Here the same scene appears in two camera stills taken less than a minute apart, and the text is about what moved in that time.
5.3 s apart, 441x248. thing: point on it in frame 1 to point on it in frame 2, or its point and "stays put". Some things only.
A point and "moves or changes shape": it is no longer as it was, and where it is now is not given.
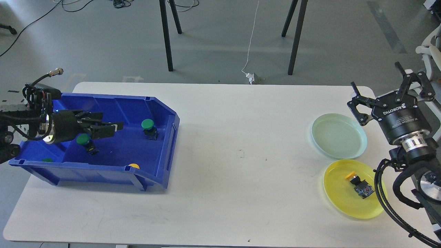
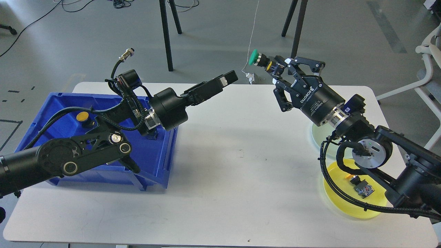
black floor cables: [117, 3] stays put
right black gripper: [398, 120] to [315, 99]
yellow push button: [362, 188] stays put
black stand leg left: [164, 14] stays put
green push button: [151, 132] stays put
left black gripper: [67, 124] to [168, 108]
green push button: [84, 139] moves or changes shape
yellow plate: [341, 193] stays put
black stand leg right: [300, 19] stays put
